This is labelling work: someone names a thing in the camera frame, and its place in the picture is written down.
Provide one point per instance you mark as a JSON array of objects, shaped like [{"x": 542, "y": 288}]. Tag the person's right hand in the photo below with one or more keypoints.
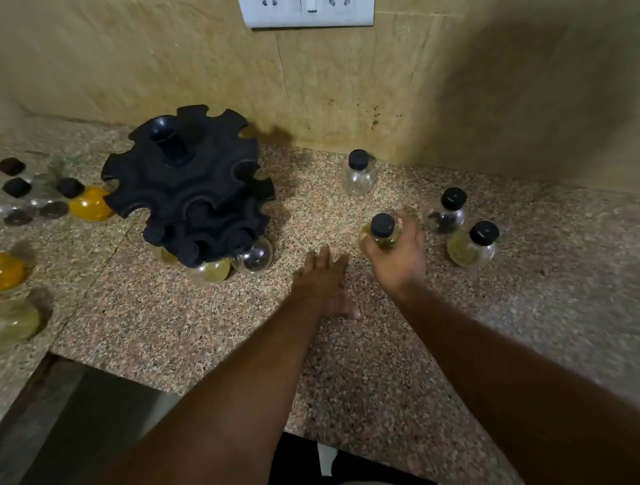
[{"x": 402, "y": 265}]

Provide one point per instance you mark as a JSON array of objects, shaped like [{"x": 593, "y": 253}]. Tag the person's left hand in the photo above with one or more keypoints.
[{"x": 320, "y": 285}]

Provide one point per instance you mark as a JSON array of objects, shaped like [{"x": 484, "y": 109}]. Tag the person's right thumb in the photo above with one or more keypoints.
[{"x": 369, "y": 247}]

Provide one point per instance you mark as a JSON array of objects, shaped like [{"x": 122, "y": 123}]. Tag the person's left middle finger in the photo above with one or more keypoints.
[{"x": 324, "y": 259}]

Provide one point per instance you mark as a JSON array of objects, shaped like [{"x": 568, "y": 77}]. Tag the person's left thumb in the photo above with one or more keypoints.
[{"x": 347, "y": 311}]

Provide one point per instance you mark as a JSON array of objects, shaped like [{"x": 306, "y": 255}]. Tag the yellowish spice jar black cap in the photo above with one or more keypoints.
[{"x": 382, "y": 225}]

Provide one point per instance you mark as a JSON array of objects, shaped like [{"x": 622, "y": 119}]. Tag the person's right forearm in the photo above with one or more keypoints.
[{"x": 515, "y": 394}]

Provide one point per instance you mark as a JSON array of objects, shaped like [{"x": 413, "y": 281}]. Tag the person's left forearm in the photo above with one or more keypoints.
[{"x": 240, "y": 389}]

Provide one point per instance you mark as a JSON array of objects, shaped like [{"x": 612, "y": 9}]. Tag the clear round jar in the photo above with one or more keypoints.
[{"x": 255, "y": 257}]

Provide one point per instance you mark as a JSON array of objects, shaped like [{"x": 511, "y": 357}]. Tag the empty clear jar black cap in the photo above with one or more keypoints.
[{"x": 358, "y": 177}]

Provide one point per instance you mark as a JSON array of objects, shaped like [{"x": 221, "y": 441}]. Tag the dark spice jar black cap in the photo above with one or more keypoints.
[{"x": 444, "y": 216}]

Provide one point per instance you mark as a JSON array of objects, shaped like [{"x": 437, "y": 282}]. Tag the pale green spice jar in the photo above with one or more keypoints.
[{"x": 470, "y": 247}]

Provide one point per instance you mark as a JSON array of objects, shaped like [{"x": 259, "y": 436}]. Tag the yellowish round jar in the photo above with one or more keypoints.
[
  {"x": 212, "y": 272},
  {"x": 164, "y": 256}
]

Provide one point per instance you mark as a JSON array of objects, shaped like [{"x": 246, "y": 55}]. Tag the person's black clothing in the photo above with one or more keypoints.
[{"x": 300, "y": 462}]

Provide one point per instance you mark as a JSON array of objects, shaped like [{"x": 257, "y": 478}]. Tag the black rotating spice rack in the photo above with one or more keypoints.
[{"x": 185, "y": 175}]

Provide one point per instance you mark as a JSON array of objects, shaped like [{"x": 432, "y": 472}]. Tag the yellow turmeric jar black cap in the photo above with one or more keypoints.
[{"x": 91, "y": 204}]

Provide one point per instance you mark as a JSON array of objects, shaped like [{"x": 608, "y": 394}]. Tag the clear jar dark contents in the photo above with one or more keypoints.
[
  {"x": 53, "y": 209},
  {"x": 17, "y": 217}
]

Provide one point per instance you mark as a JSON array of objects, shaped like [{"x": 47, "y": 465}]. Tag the pale yellow spice jar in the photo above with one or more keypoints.
[{"x": 16, "y": 321}]

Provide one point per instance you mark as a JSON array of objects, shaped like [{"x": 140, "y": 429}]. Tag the orange spice jar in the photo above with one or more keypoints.
[{"x": 9, "y": 271}]

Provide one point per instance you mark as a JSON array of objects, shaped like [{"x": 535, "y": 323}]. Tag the white wall socket plate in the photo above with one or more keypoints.
[{"x": 306, "y": 12}]

